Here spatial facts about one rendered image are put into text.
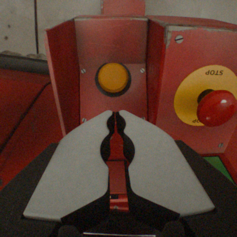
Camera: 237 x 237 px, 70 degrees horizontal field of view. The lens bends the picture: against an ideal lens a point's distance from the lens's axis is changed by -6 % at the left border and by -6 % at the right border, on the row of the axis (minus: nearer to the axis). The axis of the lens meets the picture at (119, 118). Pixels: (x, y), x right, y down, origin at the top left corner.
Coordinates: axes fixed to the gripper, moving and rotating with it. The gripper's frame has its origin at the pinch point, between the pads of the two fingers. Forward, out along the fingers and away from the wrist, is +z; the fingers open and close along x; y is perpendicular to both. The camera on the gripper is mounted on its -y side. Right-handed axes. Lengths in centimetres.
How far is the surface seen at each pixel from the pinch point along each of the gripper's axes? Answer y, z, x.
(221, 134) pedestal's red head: 6.5, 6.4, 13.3
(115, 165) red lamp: 9.7, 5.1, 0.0
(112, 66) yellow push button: -0.4, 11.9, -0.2
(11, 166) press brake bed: 20.2, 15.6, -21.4
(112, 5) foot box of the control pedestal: -11, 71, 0
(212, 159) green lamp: 9.7, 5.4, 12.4
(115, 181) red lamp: 9.9, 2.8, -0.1
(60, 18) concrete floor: -7, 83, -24
